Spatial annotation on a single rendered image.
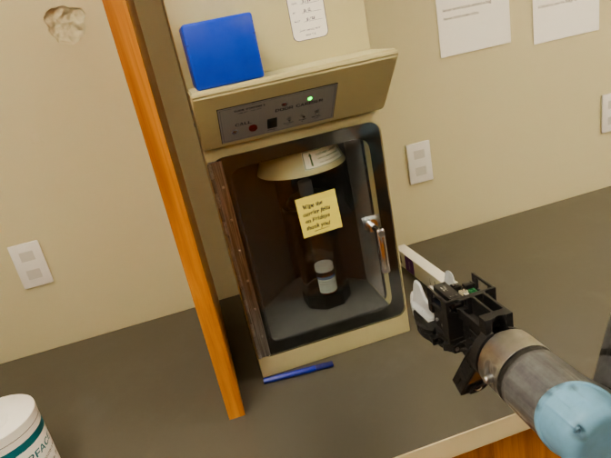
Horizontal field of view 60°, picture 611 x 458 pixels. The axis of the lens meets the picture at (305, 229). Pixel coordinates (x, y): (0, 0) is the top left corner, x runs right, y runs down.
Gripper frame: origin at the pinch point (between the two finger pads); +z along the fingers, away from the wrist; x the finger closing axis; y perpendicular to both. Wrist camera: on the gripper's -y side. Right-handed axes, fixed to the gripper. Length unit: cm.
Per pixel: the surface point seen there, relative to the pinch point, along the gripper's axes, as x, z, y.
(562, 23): -78, 66, 29
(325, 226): 8.4, 21.7, 7.2
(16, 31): 57, 67, 52
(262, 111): 16.3, 15.5, 30.9
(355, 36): -3.2, 23.0, 38.5
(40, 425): 63, 13, -10
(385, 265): -0.2, 16.5, -1.4
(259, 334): 24.9, 21.7, -10.6
